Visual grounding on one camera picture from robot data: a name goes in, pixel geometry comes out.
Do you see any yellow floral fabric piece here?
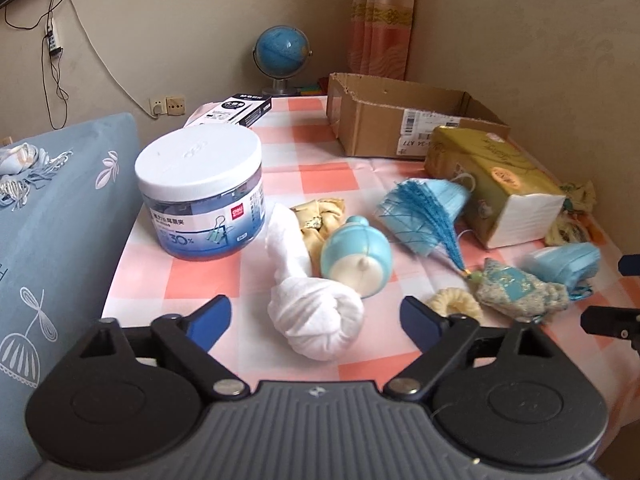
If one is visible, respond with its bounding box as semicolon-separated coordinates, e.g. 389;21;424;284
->
544;181;605;246

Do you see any blue floral sachet pouch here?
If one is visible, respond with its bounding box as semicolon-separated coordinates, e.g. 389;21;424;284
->
468;258;570;323

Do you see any blue cream round toy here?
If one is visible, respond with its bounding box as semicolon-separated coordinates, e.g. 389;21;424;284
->
320;216;393;298

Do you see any white cloth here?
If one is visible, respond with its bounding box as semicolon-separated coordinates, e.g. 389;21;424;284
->
266;208;364;362

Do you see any yellow fabric scrunchie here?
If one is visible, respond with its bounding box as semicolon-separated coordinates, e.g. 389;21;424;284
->
291;197;346;276

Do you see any checkered pink white tablecloth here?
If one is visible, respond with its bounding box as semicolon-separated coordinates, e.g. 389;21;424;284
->
104;98;639;430

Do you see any gold tissue pack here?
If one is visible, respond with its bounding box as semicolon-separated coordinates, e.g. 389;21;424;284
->
424;126;565;249

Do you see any white lid plastic jar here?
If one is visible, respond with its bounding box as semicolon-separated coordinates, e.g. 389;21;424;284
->
134;124;266;260

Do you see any blue patterned cushion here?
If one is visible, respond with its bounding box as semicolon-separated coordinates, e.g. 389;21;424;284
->
0;113;142;479

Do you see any brown cardboard box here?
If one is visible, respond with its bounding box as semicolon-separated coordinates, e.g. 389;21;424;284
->
326;73;510;159

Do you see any black white pen box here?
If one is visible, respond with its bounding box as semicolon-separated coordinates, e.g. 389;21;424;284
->
184;93;272;127

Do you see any colourful pop toy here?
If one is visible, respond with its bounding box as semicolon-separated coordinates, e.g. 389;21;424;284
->
299;84;323;96

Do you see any blue desk globe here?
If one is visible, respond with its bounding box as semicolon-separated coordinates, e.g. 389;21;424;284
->
252;25;312;98

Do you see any white power strip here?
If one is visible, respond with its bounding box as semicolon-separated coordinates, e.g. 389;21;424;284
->
44;18;63;58

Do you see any pink patterned curtain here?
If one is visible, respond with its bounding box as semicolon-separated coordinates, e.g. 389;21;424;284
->
347;0;414;79

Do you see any white wall socket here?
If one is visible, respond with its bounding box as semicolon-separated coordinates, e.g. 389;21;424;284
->
149;96;186;118

